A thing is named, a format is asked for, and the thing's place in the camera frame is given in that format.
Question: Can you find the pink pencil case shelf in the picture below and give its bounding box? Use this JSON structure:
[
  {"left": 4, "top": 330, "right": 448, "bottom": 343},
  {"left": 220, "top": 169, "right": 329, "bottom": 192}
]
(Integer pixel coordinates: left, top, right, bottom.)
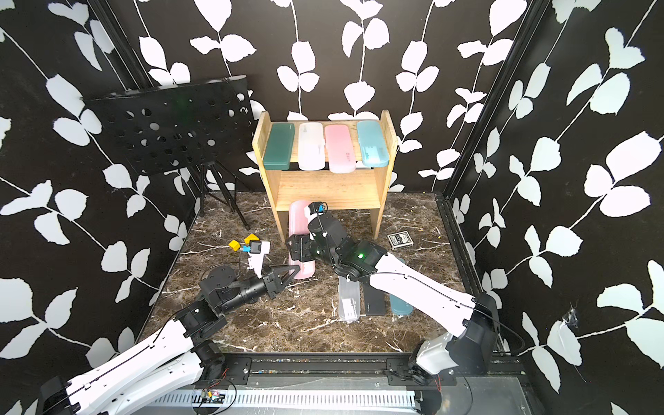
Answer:
[
  {"left": 288, "top": 200, "right": 316, "bottom": 279},
  {"left": 324, "top": 124, "right": 356, "bottom": 174}
]

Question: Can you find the clear frosted pencil case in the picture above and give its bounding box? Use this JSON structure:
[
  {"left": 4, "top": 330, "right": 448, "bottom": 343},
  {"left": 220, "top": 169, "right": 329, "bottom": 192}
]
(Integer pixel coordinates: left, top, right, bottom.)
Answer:
[{"left": 338, "top": 277, "right": 361, "bottom": 323}]

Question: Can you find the dark grey pencil case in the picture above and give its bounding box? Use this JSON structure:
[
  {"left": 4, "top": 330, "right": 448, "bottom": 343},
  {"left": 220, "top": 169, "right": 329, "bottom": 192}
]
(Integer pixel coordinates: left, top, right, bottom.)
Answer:
[{"left": 362, "top": 284, "right": 387, "bottom": 316}]

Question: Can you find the teal pencil case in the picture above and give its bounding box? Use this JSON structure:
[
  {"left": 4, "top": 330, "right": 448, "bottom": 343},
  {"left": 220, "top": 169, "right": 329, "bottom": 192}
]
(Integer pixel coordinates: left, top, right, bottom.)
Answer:
[{"left": 389, "top": 295, "right": 413, "bottom": 317}]

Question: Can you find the dark green pencil case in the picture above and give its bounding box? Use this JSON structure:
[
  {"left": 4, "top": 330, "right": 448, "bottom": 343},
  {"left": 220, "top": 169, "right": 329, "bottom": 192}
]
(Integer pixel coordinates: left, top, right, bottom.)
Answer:
[{"left": 263, "top": 123, "right": 295, "bottom": 170}]

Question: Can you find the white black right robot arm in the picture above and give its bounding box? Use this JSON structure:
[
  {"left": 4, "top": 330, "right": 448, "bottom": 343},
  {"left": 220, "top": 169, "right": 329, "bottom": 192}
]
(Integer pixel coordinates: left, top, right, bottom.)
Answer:
[{"left": 286, "top": 231, "right": 499, "bottom": 384}]

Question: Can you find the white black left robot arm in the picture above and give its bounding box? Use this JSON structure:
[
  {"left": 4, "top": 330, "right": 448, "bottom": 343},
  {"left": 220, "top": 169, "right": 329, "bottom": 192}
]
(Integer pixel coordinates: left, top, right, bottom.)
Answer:
[{"left": 36, "top": 266, "right": 300, "bottom": 414}]

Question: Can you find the wooden two-tier shelf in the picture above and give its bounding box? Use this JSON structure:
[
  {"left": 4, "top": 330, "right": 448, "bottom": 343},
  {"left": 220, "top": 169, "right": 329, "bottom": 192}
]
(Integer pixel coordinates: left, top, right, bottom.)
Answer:
[{"left": 251, "top": 109, "right": 399, "bottom": 244}]

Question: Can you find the white pencil case upper shelf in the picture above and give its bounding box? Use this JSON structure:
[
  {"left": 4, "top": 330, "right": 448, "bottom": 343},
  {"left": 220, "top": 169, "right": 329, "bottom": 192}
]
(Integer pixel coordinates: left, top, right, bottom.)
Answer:
[{"left": 297, "top": 122, "right": 326, "bottom": 171}]

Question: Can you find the light blue pencil case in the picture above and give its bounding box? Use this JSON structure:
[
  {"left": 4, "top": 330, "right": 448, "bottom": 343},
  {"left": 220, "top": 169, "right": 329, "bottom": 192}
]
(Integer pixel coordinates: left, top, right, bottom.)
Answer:
[{"left": 356, "top": 120, "right": 389, "bottom": 168}]

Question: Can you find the yellow cube block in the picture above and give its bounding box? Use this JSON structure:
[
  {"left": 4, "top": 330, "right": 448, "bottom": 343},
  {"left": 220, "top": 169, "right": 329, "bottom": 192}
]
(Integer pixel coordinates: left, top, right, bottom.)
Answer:
[{"left": 228, "top": 240, "right": 241, "bottom": 252}]

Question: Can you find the yellow triangular block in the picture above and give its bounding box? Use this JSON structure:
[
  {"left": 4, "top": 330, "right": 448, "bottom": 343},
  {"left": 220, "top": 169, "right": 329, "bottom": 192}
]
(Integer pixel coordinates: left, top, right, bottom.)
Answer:
[{"left": 244, "top": 233, "right": 260, "bottom": 245}]

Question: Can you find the blue playing card box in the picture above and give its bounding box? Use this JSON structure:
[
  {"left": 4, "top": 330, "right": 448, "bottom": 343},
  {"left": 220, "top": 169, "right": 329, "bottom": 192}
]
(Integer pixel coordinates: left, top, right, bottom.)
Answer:
[{"left": 387, "top": 231, "right": 414, "bottom": 249}]

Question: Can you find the small green circuit board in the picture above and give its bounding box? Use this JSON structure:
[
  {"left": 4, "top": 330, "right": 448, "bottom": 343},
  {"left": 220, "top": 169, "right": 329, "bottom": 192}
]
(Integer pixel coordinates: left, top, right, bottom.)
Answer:
[{"left": 192, "top": 390, "right": 226, "bottom": 407}]

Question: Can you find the black perforated music stand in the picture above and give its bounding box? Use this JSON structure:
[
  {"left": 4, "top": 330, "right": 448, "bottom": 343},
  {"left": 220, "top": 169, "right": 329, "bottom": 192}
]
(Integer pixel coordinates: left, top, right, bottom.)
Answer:
[{"left": 84, "top": 75, "right": 256, "bottom": 213}]

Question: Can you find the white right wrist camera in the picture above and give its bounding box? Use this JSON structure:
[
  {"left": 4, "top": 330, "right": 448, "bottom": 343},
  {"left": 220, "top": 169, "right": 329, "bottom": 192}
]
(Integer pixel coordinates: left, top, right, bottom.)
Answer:
[{"left": 305, "top": 202, "right": 328, "bottom": 229}]

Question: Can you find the white perforated cable tray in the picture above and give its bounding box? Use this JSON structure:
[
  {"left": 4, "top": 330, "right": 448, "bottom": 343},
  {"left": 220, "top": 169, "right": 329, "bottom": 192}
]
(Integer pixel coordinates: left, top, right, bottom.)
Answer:
[{"left": 146, "top": 389, "right": 420, "bottom": 411}]

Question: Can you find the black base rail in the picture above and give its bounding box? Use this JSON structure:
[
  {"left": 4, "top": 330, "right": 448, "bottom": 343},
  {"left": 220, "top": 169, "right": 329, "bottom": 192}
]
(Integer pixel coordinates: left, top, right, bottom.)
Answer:
[{"left": 206, "top": 352, "right": 525, "bottom": 387}]

